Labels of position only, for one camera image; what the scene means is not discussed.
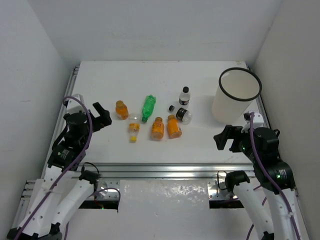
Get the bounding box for white bin with black rim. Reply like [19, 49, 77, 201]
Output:
[211, 67, 263, 124]

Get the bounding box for small orange juice bottle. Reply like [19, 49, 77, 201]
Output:
[115, 100, 129, 120]

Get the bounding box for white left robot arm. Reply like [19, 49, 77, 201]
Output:
[6, 101, 112, 240]

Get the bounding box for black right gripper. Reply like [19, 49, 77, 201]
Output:
[213, 123, 260, 162]

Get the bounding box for clear bottle with black label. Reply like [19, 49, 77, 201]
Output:
[168, 105, 193, 125]

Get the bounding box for green plastic bottle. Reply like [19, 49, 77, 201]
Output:
[141, 95, 156, 123]

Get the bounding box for aluminium frame rail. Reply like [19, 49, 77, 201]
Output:
[19, 63, 301, 201]

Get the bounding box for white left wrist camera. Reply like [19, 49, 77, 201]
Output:
[63, 93, 86, 119]

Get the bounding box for orange juice bottle right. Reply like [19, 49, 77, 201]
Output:
[167, 114, 182, 139]

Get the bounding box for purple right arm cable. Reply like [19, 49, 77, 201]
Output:
[246, 111, 302, 240]

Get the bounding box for white foam sheet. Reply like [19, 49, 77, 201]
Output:
[116, 180, 211, 240]

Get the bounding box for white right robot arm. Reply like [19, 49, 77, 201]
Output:
[213, 125, 302, 240]

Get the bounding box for clear bottle with yellow cap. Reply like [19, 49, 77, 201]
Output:
[128, 113, 141, 143]

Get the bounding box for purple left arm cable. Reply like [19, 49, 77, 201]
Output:
[9, 95, 94, 240]

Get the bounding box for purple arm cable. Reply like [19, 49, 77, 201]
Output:
[246, 111, 302, 240]
[9, 95, 94, 240]

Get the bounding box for upright clear bottle black cap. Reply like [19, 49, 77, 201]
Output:
[178, 86, 191, 106]

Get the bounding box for orange juice bottle left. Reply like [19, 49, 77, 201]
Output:
[150, 117, 165, 141]

